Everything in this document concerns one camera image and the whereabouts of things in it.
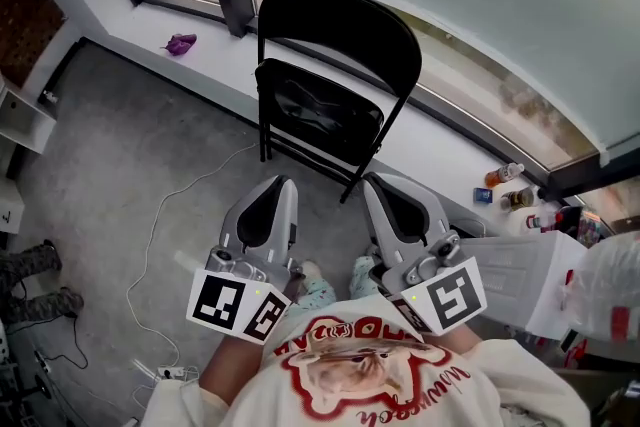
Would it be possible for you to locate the person's right leg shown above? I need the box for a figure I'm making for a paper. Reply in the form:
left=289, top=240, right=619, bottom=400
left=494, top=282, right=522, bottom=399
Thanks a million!
left=347, top=254, right=389, bottom=301

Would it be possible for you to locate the black folding chair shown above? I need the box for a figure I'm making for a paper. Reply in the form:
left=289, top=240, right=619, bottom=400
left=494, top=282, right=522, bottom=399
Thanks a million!
left=254, top=0, right=424, bottom=205

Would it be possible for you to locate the colourful printed bag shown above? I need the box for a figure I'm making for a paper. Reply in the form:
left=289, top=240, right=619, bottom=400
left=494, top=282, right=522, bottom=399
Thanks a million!
left=577, top=209, right=614, bottom=249

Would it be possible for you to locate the person's left forearm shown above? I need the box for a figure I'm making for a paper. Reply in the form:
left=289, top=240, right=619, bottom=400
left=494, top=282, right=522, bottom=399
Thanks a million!
left=199, top=337, right=266, bottom=409

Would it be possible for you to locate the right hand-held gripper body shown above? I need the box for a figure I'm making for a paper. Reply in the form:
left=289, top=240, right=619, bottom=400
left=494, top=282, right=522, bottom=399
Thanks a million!
left=380, top=229, right=489, bottom=337

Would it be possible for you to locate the dark glass jar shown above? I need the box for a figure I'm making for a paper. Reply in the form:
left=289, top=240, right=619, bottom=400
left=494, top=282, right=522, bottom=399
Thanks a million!
left=499, top=187, right=535, bottom=212

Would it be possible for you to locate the person's cream printed shirt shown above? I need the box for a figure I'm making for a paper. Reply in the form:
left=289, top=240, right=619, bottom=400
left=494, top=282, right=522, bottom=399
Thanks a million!
left=142, top=299, right=594, bottom=427

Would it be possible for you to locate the white desk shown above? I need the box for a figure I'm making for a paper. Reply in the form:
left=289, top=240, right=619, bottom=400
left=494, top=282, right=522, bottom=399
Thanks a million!
left=0, top=74, right=58, bottom=156

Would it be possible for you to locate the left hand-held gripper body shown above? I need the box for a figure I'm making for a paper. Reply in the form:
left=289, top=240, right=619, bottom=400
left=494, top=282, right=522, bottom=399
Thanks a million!
left=185, top=243, right=305, bottom=346

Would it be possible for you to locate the person's right forearm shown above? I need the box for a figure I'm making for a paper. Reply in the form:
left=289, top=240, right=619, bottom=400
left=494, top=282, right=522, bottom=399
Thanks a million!
left=424, top=324, right=484, bottom=359

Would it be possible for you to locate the clear water jug red label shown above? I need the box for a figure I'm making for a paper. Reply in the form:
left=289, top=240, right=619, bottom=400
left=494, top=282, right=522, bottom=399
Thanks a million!
left=563, top=229, right=640, bottom=344

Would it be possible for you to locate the person's left leg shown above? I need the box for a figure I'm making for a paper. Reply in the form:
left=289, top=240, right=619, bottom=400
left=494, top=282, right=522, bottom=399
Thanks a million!
left=285, top=259, right=339, bottom=319

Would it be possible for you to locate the orange drink bottle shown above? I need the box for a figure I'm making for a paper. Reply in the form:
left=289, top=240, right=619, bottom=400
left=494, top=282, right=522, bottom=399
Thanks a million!
left=484, top=163, right=526, bottom=189

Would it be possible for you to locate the red-capped small bottle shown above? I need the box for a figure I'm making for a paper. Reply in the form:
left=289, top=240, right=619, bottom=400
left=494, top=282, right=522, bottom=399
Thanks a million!
left=524, top=212, right=564, bottom=231

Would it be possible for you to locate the person's leg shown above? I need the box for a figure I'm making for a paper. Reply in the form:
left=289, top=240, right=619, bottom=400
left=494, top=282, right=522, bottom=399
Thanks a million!
left=347, top=254, right=389, bottom=301
left=285, top=259, right=339, bottom=319

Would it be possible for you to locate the white water dispenser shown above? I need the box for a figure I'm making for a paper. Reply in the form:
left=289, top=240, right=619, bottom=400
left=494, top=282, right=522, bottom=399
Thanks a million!
left=457, top=230, right=589, bottom=342

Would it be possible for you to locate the long white cable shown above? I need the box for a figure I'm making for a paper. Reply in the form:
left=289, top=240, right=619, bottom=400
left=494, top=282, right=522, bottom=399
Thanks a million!
left=124, top=142, right=262, bottom=369

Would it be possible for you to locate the purple cloth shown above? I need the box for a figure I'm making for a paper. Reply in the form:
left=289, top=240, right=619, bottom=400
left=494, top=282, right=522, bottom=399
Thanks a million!
left=160, top=33, right=198, bottom=57

